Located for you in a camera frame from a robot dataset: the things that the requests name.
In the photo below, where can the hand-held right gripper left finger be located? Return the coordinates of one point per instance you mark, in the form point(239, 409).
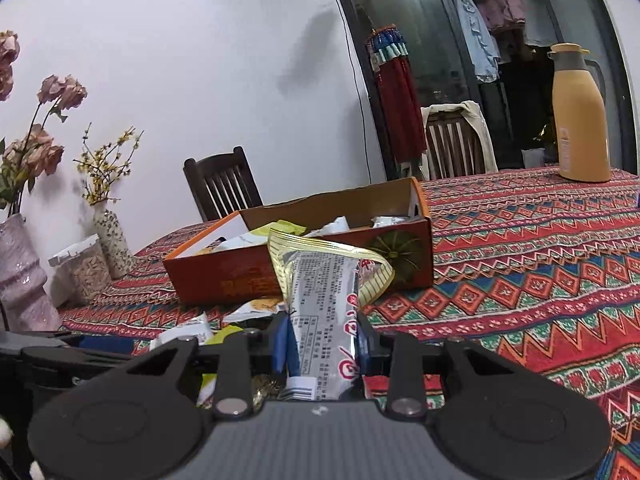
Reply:
point(282, 345)

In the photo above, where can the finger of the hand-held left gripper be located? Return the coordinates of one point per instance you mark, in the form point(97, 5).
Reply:
point(80, 360)
point(107, 346)

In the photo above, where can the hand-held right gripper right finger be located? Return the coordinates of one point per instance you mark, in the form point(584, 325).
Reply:
point(367, 347)

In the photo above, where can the silver gold striped snack packet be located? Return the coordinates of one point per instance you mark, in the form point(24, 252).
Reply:
point(320, 300)

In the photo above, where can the pile of snack packets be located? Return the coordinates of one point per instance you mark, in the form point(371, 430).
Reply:
point(185, 332)

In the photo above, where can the orange cardboard box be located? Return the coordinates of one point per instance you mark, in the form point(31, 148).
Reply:
point(240, 275)

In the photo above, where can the boxed heap of snack packets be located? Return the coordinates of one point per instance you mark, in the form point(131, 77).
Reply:
point(235, 242)

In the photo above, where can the pink textured vase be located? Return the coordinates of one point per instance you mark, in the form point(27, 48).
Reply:
point(25, 280)

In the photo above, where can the clear seed container white lid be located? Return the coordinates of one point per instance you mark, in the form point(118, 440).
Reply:
point(87, 270)

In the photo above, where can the floral patterned vase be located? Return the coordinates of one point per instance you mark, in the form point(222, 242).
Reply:
point(112, 245)

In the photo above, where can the red patterned tablecloth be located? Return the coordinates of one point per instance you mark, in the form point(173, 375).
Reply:
point(525, 270)

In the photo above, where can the yellow blossom branches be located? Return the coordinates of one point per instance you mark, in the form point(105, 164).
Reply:
point(102, 170)

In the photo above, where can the dark wooden chair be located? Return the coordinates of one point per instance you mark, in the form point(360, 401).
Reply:
point(220, 180)

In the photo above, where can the pink artificial flowers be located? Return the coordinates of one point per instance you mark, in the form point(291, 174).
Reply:
point(42, 150)

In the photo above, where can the wooden chair with garment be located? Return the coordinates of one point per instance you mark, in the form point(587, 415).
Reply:
point(450, 145)

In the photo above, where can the red hanging tassel decoration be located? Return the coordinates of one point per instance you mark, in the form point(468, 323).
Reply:
point(400, 110)

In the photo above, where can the chair with draped cloth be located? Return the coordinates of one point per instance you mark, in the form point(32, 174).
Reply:
point(477, 125)

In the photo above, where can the white bucket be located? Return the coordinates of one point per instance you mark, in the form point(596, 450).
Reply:
point(533, 157)

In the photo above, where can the yellow thermos jug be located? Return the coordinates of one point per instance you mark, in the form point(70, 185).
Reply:
point(580, 125)

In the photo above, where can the black framed glass sliding door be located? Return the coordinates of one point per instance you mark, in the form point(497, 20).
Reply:
point(440, 35)

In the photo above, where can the light blue hanging shirt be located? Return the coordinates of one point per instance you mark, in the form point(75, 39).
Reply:
point(477, 40)

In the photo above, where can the white hanging garment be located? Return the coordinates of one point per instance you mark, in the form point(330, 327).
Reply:
point(537, 35)

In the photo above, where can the pink hanging garment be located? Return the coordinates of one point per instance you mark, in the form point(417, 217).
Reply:
point(507, 5)

